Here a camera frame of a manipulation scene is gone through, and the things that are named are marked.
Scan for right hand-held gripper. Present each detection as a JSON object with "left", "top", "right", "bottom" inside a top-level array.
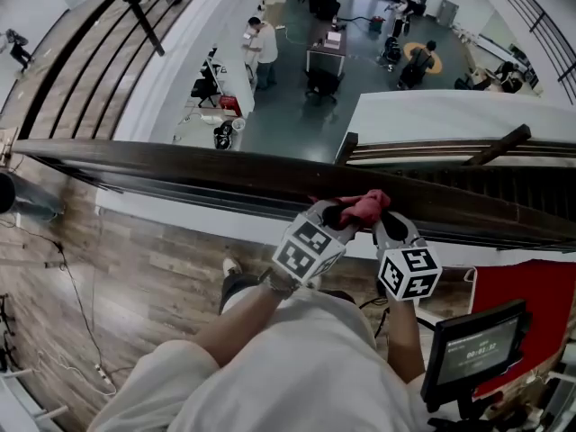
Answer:
[{"left": 371, "top": 211, "right": 444, "bottom": 304}]

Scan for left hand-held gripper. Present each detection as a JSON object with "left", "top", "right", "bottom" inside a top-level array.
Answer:
[{"left": 271, "top": 197, "right": 362, "bottom": 288}]

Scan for pink cloth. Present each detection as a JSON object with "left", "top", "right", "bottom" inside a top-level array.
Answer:
[{"left": 309, "top": 189, "right": 392, "bottom": 230}]

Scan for dark wooden handrail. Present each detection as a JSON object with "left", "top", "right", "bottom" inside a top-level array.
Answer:
[{"left": 11, "top": 0, "right": 576, "bottom": 254}]

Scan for person's left forearm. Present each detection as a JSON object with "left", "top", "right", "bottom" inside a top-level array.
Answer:
[{"left": 191, "top": 281, "right": 294, "bottom": 369}]

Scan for person's right forearm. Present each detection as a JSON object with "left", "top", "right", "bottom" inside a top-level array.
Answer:
[{"left": 386, "top": 297, "right": 428, "bottom": 385}]

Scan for black metal balcony railing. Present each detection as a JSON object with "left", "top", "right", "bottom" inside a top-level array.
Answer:
[{"left": 483, "top": 0, "right": 576, "bottom": 106}]

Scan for person's black trousers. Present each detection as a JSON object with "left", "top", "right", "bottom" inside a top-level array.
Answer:
[{"left": 219, "top": 272, "right": 357, "bottom": 318}]

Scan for white staircase balustrade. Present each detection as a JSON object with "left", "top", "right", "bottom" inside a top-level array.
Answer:
[{"left": 335, "top": 88, "right": 576, "bottom": 167}]

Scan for black monitor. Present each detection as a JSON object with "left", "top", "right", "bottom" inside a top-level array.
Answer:
[{"left": 420, "top": 299, "right": 533, "bottom": 414}]

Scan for black office chair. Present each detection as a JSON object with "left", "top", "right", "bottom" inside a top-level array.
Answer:
[
  {"left": 304, "top": 67, "right": 347, "bottom": 106},
  {"left": 0, "top": 292, "right": 23, "bottom": 374}
]

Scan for red panel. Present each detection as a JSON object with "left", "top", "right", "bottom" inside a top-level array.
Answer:
[{"left": 463, "top": 258, "right": 576, "bottom": 401}]

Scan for black white patterned bag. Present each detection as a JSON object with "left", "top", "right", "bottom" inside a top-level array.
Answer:
[{"left": 211, "top": 121, "right": 236, "bottom": 151}]

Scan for person's white shirt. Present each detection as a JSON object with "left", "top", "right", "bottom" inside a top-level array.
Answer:
[{"left": 87, "top": 288, "right": 434, "bottom": 432}]

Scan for red crate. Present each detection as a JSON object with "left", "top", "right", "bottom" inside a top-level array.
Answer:
[{"left": 219, "top": 95, "right": 244, "bottom": 118}]

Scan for gray rectangular table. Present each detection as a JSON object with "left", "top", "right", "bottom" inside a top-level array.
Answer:
[{"left": 305, "top": 27, "right": 348, "bottom": 76}]

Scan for round orange rug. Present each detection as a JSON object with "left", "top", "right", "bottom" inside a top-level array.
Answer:
[{"left": 403, "top": 40, "right": 446, "bottom": 76}]

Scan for black monitor stand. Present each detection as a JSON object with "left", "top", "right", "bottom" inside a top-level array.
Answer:
[{"left": 427, "top": 393, "right": 506, "bottom": 432}]

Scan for gray tall bin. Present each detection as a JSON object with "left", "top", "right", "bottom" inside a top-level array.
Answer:
[{"left": 436, "top": 0, "right": 461, "bottom": 30}]

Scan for light wooden table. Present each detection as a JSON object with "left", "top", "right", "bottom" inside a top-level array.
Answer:
[{"left": 0, "top": 126, "right": 20, "bottom": 169}]

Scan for white metal rack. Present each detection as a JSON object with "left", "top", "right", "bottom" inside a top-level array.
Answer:
[{"left": 0, "top": 366, "right": 69, "bottom": 432}]

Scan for black tether cable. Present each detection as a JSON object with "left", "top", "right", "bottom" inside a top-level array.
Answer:
[{"left": 357, "top": 296, "right": 392, "bottom": 347}]

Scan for dark wrist strap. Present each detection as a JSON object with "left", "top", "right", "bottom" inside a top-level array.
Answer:
[{"left": 258, "top": 266, "right": 303, "bottom": 300}]

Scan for black floor cable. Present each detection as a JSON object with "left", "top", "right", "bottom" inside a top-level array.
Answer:
[{"left": 0, "top": 222, "right": 137, "bottom": 378}]

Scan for white floor cable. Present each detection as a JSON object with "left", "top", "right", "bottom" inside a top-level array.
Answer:
[{"left": 35, "top": 348, "right": 119, "bottom": 399}]

